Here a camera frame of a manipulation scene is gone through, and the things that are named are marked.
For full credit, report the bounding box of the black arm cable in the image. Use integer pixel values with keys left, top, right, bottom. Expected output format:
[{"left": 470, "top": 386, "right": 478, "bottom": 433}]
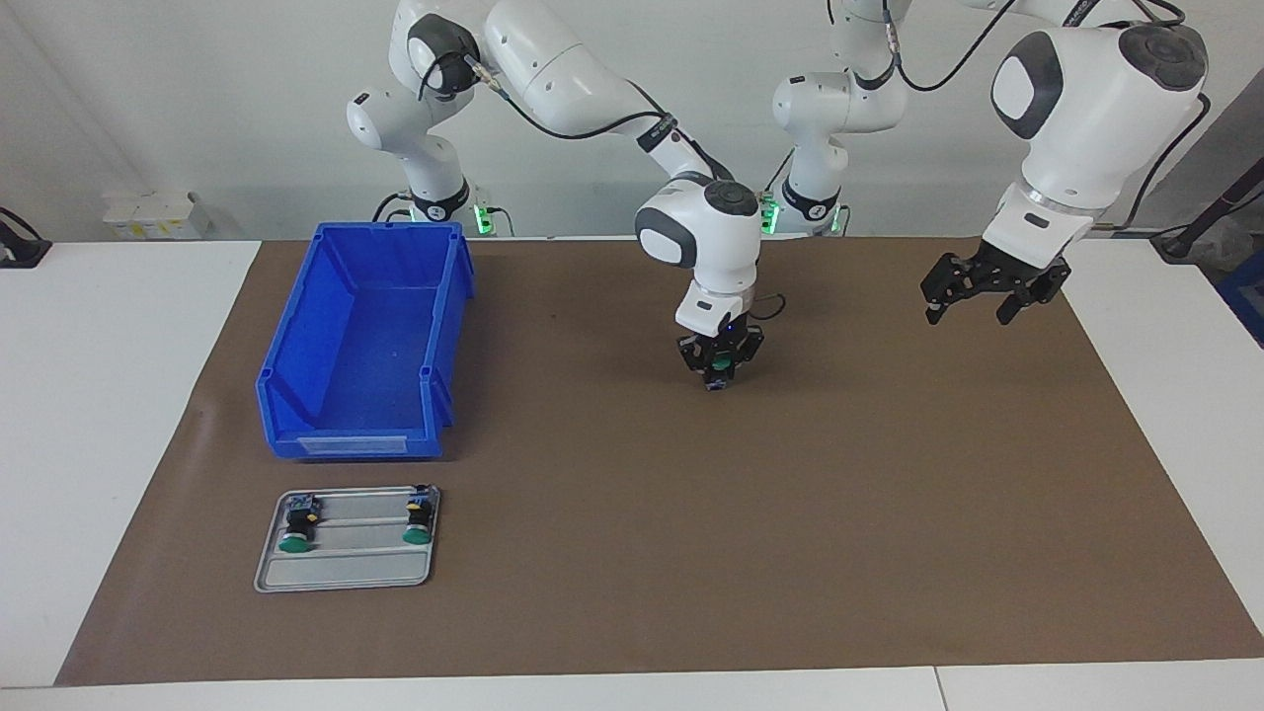
[
  {"left": 420, "top": 49, "right": 786, "bottom": 322},
  {"left": 884, "top": 0, "right": 1211, "bottom": 233}
]

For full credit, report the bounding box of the black stand with pole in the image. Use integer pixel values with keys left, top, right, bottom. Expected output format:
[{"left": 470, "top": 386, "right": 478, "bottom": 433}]
[{"left": 1150, "top": 158, "right": 1264, "bottom": 264}]

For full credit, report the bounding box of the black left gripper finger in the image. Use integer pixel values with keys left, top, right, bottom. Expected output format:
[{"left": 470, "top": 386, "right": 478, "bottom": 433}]
[
  {"left": 919, "top": 253, "right": 979, "bottom": 326},
  {"left": 995, "top": 259, "right": 1073, "bottom": 326}
]

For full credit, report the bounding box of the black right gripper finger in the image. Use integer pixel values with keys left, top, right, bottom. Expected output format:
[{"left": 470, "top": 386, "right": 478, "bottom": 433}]
[
  {"left": 676, "top": 334, "right": 717, "bottom": 378},
  {"left": 729, "top": 329, "right": 765, "bottom": 384}
]

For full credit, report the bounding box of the brown table mat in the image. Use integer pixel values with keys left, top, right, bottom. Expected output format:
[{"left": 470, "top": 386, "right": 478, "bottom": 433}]
[{"left": 54, "top": 235, "right": 1264, "bottom": 687}]

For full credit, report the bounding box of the white power strip box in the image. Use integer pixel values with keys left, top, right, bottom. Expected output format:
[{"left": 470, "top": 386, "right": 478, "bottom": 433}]
[{"left": 102, "top": 191, "right": 213, "bottom": 241}]

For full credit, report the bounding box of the grey metal tray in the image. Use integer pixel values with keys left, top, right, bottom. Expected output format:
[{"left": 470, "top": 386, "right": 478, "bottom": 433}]
[{"left": 254, "top": 485, "right": 441, "bottom": 593}]

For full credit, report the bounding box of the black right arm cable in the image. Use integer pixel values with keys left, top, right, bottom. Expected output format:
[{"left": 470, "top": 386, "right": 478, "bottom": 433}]
[{"left": 420, "top": 49, "right": 786, "bottom": 322}]

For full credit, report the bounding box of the black table clamp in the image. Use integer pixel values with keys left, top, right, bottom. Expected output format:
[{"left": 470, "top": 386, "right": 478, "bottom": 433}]
[{"left": 0, "top": 207, "right": 52, "bottom": 270}]

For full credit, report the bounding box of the blue plastic storage bin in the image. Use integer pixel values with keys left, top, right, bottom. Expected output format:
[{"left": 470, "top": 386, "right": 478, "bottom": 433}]
[{"left": 255, "top": 221, "right": 476, "bottom": 462}]

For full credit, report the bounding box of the blue crate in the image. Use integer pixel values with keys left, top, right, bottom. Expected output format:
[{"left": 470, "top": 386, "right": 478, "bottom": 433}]
[{"left": 1217, "top": 252, "right": 1264, "bottom": 349}]

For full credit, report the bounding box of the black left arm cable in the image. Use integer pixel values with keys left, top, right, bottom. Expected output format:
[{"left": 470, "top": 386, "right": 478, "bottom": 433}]
[{"left": 884, "top": 0, "right": 1211, "bottom": 233}]

